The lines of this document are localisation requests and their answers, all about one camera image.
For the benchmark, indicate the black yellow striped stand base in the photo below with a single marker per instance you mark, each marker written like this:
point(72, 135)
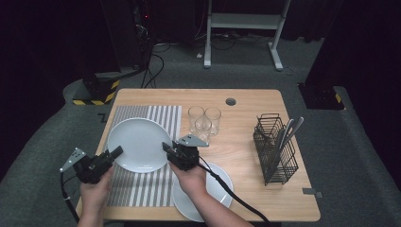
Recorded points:
point(104, 94)

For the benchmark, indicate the person's left hand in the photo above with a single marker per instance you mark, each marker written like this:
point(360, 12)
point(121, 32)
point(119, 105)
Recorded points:
point(94, 197)

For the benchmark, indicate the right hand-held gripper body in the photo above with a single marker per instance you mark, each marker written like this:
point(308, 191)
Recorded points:
point(186, 157)

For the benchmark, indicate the white metal stand frame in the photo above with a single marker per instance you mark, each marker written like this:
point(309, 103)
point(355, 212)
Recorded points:
point(244, 21)

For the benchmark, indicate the black equipment tower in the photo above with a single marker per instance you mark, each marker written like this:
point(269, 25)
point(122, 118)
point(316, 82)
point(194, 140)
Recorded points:
point(126, 31)

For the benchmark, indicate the person's right hand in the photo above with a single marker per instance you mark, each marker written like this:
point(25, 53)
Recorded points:
point(192, 181)

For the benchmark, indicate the brown white striped placemat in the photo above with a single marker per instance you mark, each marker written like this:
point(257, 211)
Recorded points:
point(151, 189)

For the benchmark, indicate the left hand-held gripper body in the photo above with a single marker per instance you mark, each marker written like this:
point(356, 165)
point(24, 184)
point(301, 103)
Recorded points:
point(93, 168)

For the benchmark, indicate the small white plug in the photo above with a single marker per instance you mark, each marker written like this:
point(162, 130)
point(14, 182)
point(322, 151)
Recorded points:
point(199, 55)

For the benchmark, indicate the silver cutlery piece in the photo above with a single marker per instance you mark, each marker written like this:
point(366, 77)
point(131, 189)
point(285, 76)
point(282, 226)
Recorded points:
point(299, 123)
point(290, 124)

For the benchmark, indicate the white plate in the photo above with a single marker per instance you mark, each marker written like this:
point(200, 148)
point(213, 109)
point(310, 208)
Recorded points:
point(217, 186)
point(140, 145)

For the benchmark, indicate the grey floor tape patch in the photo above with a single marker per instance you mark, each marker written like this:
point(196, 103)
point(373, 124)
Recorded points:
point(310, 191)

